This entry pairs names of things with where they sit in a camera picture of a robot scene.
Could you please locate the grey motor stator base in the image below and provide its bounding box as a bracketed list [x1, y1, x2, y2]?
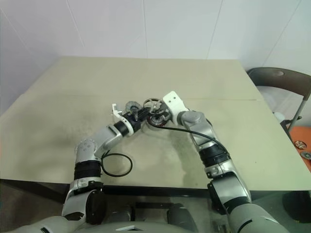
[146, 113, 172, 129]

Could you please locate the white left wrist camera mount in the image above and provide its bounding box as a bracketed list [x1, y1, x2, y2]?
[110, 103, 134, 136]

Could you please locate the orange tray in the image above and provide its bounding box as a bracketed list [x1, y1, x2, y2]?
[290, 126, 311, 170]

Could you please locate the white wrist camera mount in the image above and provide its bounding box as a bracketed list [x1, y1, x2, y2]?
[110, 103, 134, 136]
[162, 91, 188, 123]

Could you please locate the black table frame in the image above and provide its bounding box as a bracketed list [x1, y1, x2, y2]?
[0, 179, 219, 209]

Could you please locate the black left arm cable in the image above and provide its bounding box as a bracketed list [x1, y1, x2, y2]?
[101, 151, 134, 177]

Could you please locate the black folding chair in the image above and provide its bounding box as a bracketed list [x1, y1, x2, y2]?
[246, 67, 311, 133]

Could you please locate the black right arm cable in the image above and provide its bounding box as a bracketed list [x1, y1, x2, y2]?
[157, 125, 230, 156]

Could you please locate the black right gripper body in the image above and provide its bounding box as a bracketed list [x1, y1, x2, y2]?
[162, 102, 174, 122]

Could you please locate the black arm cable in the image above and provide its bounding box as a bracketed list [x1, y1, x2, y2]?
[101, 151, 134, 177]
[157, 125, 230, 156]

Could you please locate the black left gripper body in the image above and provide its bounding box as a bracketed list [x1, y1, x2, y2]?
[122, 110, 147, 131]

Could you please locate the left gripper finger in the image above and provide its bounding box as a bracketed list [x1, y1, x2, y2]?
[137, 107, 151, 120]
[124, 100, 142, 114]

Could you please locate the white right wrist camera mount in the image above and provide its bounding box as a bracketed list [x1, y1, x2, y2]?
[162, 91, 188, 123]

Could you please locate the round silver rotor disc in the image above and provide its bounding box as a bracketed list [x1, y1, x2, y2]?
[142, 96, 165, 114]

